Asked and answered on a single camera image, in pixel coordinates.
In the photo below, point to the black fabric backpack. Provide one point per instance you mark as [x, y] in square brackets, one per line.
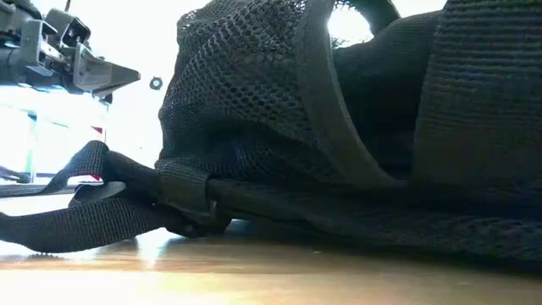
[254, 127]

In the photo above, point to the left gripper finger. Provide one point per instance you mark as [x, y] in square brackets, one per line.
[70, 29]
[101, 74]

